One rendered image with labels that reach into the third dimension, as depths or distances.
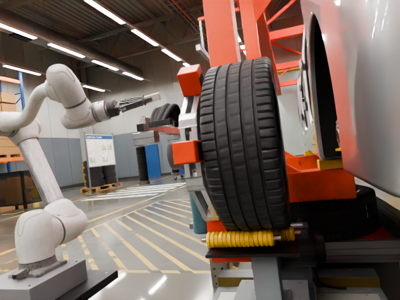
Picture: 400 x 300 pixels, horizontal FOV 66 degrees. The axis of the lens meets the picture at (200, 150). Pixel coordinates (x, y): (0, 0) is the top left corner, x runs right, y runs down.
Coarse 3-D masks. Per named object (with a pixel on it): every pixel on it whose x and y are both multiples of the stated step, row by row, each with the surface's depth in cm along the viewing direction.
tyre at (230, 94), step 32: (256, 64) 105; (224, 96) 98; (256, 96) 95; (224, 128) 95; (256, 128) 92; (224, 160) 95; (256, 160) 92; (224, 192) 99; (256, 192) 95; (288, 192) 134; (224, 224) 109; (256, 224) 107; (288, 224) 107
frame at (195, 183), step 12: (192, 96) 118; (192, 108) 107; (180, 120) 104; (192, 120) 103; (180, 132) 105; (192, 132) 103; (192, 168) 107; (204, 168) 106; (192, 180) 104; (204, 180) 104; (192, 192) 107; (204, 192) 106; (204, 204) 116; (204, 216) 117; (216, 216) 116
